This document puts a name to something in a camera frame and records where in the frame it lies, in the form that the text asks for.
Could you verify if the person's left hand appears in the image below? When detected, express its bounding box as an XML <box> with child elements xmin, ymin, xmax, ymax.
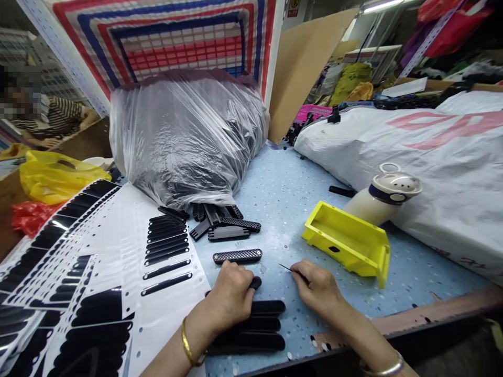
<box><xmin>188</xmin><ymin>260</ymin><xmax>263</xmax><ymax>339</ymax></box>

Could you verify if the white perforated metal shelf post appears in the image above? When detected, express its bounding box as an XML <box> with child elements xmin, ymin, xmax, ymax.
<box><xmin>15</xmin><ymin>0</ymin><xmax>111</xmax><ymax>118</ymax></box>

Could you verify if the stack of black oblong covers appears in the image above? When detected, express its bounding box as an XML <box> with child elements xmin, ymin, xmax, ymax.
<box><xmin>205</xmin><ymin>290</ymin><xmax>287</xmax><ymax>357</ymax></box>

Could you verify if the white water bottle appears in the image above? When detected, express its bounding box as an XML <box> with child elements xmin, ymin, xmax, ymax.
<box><xmin>342</xmin><ymin>163</ymin><xmax>423</xmax><ymax>227</ymax></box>

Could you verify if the yellow plastic bin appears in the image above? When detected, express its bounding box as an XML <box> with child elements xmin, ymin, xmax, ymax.
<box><xmin>301</xmin><ymin>201</ymin><xmax>392</xmax><ymax>290</ymax></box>

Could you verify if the red white blue striped bag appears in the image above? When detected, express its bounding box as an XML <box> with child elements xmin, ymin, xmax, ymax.
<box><xmin>51</xmin><ymin>0</ymin><xmax>278</xmax><ymax>99</ymax></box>

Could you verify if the person's right hand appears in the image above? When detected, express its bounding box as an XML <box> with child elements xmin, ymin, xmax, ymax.
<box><xmin>290</xmin><ymin>259</ymin><xmax>349</xmax><ymax>319</ymax></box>

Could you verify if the brown cardboard sheet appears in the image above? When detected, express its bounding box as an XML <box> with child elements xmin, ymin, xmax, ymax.
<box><xmin>268</xmin><ymin>7</ymin><xmax>360</xmax><ymax>144</ymax></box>

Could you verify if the clear bag of black parts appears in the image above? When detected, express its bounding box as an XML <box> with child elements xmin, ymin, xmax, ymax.
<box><xmin>109</xmin><ymin>69</ymin><xmax>271</xmax><ymax>209</ymax></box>

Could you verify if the red plastic bag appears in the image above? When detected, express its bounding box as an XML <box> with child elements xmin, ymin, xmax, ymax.
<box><xmin>10</xmin><ymin>201</ymin><xmax>63</xmax><ymax>238</ymax></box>

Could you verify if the pile of black perforated parts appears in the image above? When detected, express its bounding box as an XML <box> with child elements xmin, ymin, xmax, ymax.
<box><xmin>157</xmin><ymin>203</ymin><xmax>263</xmax><ymax>242</ymax></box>

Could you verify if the pile of black sticker sheets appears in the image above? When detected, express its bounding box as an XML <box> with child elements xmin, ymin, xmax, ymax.
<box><xmin>0</xmin><ymin>179</ymin><xmax>208</xmax><ymax>377</ymax></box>

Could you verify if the yellow plastic bag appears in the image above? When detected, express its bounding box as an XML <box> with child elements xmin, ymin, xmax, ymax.
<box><xmin>19</xmin><ymin>150</ymin><xmax>113</xmax><ymax>206</ymax></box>

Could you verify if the black perforated oblong bar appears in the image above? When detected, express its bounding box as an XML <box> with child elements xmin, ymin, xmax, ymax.
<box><xmin>212</xmin><ymin>248</ymin><xmax>263</xmax><ymax>265</ymax></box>

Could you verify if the large white woven sack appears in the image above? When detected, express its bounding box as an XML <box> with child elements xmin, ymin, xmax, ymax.
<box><xmin>293</xmin><ymin>91</ymin><xmax>503</xmax><ymax>275</ymax></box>

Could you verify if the pink plastic basket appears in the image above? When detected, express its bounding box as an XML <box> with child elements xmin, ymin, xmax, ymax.
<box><xmin>295</xmin><ymin>104</ymin><xmax>335</xmax><ymax>123</ymax></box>

